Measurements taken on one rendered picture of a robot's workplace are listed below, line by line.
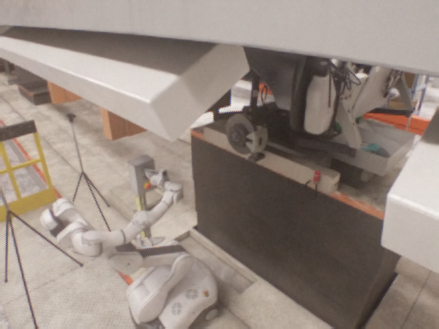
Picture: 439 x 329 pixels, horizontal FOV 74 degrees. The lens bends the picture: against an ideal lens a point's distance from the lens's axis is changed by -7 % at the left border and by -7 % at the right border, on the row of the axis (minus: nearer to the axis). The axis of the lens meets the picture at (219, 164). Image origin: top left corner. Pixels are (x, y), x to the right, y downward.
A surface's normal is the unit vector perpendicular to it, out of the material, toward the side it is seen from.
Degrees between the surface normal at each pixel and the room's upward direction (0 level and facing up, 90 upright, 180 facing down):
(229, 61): 90
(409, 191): 27
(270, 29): 90
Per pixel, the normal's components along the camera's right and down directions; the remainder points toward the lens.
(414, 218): -0.65, 0.69
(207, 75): 0.69, 0.34
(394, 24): -0.72, 0.33
